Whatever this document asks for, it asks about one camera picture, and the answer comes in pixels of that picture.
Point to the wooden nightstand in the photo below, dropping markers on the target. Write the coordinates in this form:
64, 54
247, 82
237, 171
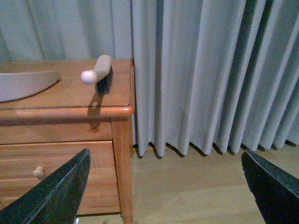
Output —
49, 128

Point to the beige hand brush black bristles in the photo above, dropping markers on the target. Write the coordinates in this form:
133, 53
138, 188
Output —
100, 76

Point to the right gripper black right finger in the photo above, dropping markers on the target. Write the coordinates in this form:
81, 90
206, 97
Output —
276, 192

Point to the light grey curtain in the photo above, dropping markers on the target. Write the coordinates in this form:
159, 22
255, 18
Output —
207, 72

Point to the beige plastic dustpan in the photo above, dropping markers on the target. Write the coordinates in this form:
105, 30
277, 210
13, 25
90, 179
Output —
15, 86

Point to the wooden drawer knob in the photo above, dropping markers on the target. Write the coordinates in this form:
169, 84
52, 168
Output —
39, 172

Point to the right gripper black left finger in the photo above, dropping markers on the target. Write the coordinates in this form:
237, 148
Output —
56, 199

